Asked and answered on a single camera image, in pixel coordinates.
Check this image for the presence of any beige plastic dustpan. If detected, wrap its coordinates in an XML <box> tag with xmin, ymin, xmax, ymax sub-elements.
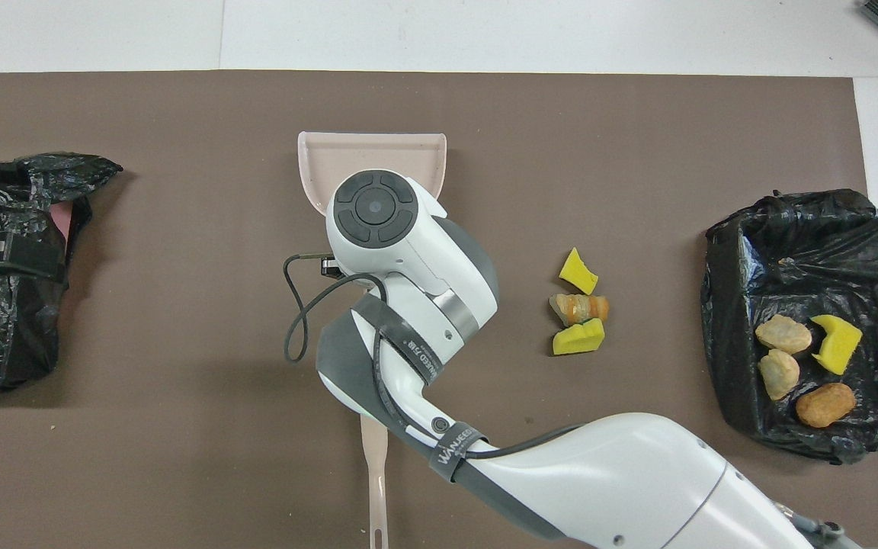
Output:
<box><xmin>297</xmin><ymin>131</ymin><xmax>448</xmax><ymax>216</ymax></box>

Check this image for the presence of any beige hand brush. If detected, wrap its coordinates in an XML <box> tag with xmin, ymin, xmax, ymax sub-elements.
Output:
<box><xmin>360</xmin><ymin>414</ymin><xmax>391</xmax><ymax>549</ymax></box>

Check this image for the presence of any yellow sponge wedge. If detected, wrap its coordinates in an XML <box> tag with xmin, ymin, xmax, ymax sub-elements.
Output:
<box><xmin>559</xmin><ymin>246</ymin><xmax>600</xmax><ymax>296</ymax></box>

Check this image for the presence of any striped croissant bread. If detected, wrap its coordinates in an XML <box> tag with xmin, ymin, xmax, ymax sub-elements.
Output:
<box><xmin>548</xmin><ymin>293</ymin><xmax>610</xmax><ymax>327</ymax></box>

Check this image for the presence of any yellow green sponge block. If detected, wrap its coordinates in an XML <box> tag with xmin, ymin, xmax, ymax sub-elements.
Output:
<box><xmin>552</xmin><ymin>317</ymin><xmax>606</xmax><ymax>356</ymax></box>

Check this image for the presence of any pale dumpling piece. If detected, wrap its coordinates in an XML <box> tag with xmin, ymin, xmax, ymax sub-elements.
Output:
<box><xmin>755</xmin><ymin>314</ymin><xmax>813</xmax><ymax>355</ymax></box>
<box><xmin>758</xmin><ymin>348</ymin><xmax>800</xmax><ymax>401</ymax></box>

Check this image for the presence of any notched yellow sponge piece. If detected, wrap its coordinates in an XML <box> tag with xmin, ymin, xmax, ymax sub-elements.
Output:
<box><xmin>810</xmin><ymin>314</ymin><xmax>863</xmax><ymax>375</ymax></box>

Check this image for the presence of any brown fried bread roll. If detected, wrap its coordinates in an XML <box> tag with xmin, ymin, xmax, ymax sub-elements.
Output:
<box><xmin>796</xmin><ymin>383</ymin><xmax>857</xmax><ymax>428</ymax></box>

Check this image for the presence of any pink plastic bin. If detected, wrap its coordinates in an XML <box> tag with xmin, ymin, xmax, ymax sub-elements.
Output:
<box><xmin>49</xmin><ymin>200</ymin><xmax>74</xmax><ymax>245</ymax></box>

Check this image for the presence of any black bag lined bin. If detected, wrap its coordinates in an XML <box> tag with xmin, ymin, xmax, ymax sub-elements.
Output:
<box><xmin>700</xmin><ymin>188</ymin><xmax>878</xmax><ymax>464</ymax></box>

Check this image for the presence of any brown table mat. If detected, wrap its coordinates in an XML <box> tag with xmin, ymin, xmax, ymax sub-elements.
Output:
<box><xmin>0</xmin><ymin>70</ymin><xmax>878</xmax><ymax>549</ymax></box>

